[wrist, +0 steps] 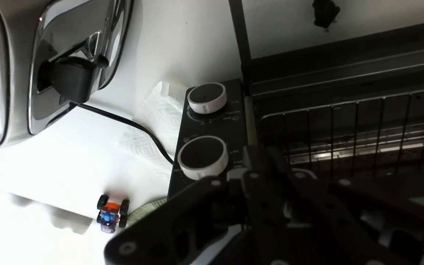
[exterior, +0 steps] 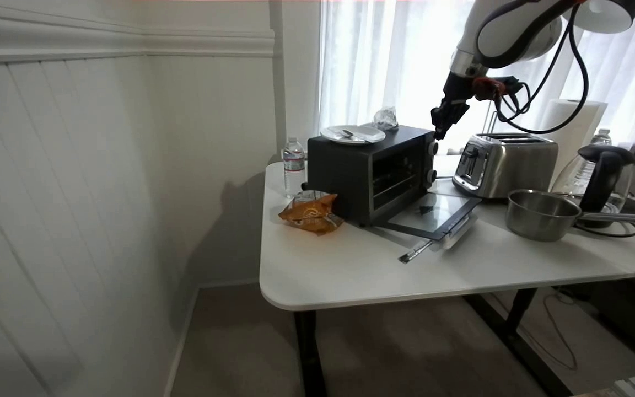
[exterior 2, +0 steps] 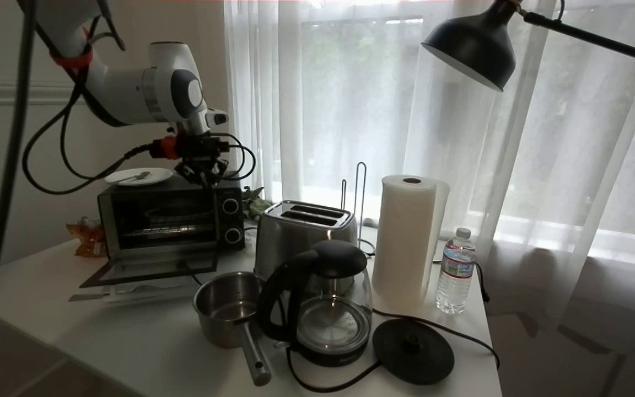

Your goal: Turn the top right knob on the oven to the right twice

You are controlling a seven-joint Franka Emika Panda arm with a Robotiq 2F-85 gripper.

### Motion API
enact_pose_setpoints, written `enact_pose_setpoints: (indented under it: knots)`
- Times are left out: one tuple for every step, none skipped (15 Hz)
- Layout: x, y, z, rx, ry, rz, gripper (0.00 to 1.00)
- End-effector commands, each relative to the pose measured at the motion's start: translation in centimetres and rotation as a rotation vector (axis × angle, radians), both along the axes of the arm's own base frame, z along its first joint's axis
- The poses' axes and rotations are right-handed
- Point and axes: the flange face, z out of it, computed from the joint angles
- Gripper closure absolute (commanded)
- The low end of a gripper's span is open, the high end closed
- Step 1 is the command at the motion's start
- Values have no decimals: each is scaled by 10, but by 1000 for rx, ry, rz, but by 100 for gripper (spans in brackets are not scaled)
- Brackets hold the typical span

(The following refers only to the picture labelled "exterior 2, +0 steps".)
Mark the white sheer curtain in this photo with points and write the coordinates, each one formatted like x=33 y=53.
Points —
x=331 y=96

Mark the silver toaster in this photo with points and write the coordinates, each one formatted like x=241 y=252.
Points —
x=298 y=234

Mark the orange chip bag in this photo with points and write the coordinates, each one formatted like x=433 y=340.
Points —
x=87 y=238

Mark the round oven knob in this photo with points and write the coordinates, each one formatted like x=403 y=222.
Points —
x=230 y=207
x=232 y=237

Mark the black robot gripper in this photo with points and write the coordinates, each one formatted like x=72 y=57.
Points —
x=199 y=151

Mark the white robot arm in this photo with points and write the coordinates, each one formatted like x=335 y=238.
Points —
x=132 y=91

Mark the desk lamp shade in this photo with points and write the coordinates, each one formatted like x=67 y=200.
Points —
x=471 y=48

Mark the black stand pole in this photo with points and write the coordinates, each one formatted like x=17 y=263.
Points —
x=1 y=222

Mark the glass toaster oven door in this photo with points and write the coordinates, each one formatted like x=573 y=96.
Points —
x=147 y=273

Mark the clear plastic water bottle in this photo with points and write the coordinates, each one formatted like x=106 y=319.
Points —
x=455 y=273

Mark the metal paper towel holder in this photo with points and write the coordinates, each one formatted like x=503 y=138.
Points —
x=360 y=190

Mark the steel saucepan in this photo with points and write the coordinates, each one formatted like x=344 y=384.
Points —
x=226 y=310

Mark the black toaster oven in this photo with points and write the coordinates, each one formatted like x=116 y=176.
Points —
x=220 y=222

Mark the white plate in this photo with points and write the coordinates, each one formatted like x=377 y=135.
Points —
x=140 y=176

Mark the white paper towel roll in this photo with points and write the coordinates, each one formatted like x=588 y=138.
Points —
x=406 y=234

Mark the black round kettle base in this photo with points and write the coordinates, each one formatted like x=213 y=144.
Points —
x=413 y=351

